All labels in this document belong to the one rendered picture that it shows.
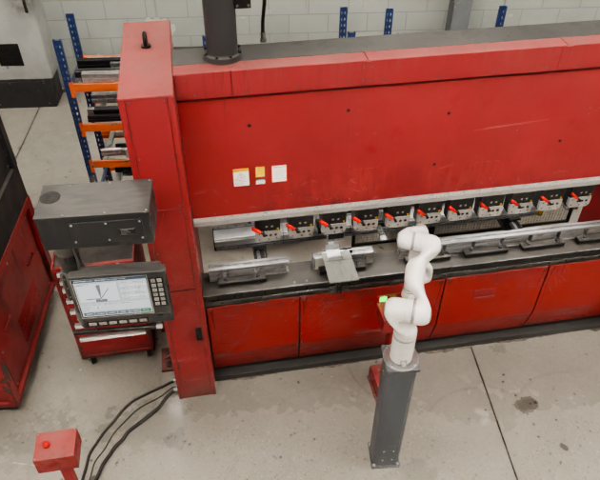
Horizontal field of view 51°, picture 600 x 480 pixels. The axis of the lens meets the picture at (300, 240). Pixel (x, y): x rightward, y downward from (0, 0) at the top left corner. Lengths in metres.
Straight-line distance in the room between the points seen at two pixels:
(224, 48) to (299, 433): 2.48
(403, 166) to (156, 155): 1.40
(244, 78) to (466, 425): 2.69
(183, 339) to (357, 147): 1.61
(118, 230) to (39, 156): 4.22
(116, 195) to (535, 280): 2.87
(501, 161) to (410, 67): 0.92
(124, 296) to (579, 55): 2.63
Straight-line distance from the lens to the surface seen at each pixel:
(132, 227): 2.92
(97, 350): 4.68
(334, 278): 3.81
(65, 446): 3.55
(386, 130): 3.49
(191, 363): 4.23
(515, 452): 4.48
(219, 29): 3.13
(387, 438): 3.95
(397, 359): 3.38
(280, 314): 4.12
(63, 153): 7.06
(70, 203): 2.99
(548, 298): 4.81
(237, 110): 3.26
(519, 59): 3.56
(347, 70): 3.24
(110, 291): 3.19
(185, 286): 3.70
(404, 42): 3.45
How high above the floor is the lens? 3.70
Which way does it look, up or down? 42 degrees down
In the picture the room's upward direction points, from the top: straight up
